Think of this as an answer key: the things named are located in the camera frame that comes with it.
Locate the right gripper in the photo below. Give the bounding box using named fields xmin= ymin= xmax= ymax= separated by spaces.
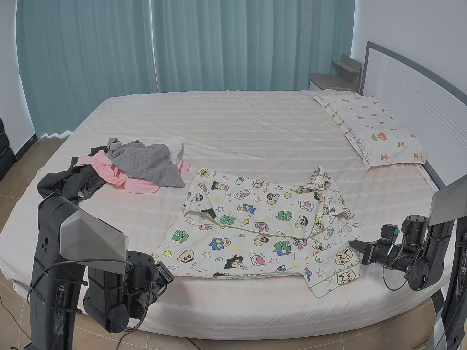
xmin=359 ymin=241 xmax=409 ymax=271

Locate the white printed pyjama top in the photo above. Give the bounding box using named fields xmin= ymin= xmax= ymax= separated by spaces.
xmin=158 ymin=166 xmax=362 ymax=299

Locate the bed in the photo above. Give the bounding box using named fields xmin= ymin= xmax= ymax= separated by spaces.
xmin=0 ymin=42 xmax=467 ymax=342

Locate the cream printed pillow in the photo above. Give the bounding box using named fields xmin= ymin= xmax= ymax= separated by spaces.
xmin=314 ymin=89 xmax=428 ymax=171

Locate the grey white bedside table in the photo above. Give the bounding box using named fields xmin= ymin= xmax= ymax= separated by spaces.
xmin=309 ymin=53 xmax=362 ymax=95

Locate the white garment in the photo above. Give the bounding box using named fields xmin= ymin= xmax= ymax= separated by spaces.
xmin=167 ymin=137 xmax=184 ymax=167

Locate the grey garment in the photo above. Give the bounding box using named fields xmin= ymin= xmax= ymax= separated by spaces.
xmin=107 ymin=139 xmax=186 ymax=189

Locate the pink garment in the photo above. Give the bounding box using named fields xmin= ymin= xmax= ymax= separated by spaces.
xmin=78 ymin=151 xmax=190 ymax=194

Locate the blue-green curtain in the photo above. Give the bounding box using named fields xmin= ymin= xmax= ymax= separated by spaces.
xmin=16 ymin=0 xmax=155 ymax=138
xmin=151 ymin=0 xmax=357 ymax=93

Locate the black chair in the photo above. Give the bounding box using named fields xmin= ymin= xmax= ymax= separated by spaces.
xmin=0 ymin=117 xmax=16 ymax=182

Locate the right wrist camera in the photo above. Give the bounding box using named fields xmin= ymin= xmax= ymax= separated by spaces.
xmin=379 ymin=224 xmax=402 ymax=247

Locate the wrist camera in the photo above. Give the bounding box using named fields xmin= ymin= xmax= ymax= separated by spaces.
xmin=379 ymin=224 xmax=402 ymax=247
xmin=155 ymin=262 xmax=176 ymax=287

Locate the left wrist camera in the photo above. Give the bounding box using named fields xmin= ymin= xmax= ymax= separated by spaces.
xmin=155 ymin=262 xmax=176 ymax=287

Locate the thin black cable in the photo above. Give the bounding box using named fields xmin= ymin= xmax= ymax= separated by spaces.
xmin=0 ymin=297 xmax=31 ymax=328

